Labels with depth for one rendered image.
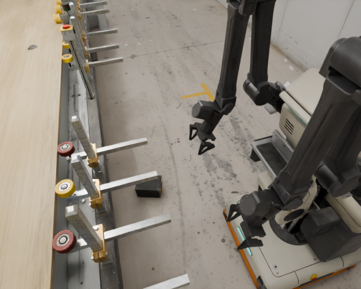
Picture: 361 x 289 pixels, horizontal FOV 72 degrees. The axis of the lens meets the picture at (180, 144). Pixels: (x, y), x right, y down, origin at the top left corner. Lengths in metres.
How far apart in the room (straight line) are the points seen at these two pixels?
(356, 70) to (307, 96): 0.40
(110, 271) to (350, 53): 1.10
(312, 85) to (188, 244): 1.42
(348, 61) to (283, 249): 1.37
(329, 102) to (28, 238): 1.08
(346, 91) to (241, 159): 1.94
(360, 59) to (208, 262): 1.64
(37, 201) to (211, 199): 1.33
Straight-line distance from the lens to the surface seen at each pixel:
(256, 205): 0.70
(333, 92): 0.53
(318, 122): 0.56
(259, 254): 1.68
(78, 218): 0.86
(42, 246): 1.13
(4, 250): 1.20
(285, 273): 1.68
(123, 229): 1.10
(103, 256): 1.08
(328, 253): 1.64
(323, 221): 1.33
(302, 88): 0.90
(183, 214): 2.05
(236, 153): 2.44
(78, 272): 1.34
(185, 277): 1.01
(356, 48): 0.51
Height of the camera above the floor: 1.82
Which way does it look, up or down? 47 degrees down
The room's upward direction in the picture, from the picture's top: 3 degrees counter-clockwise
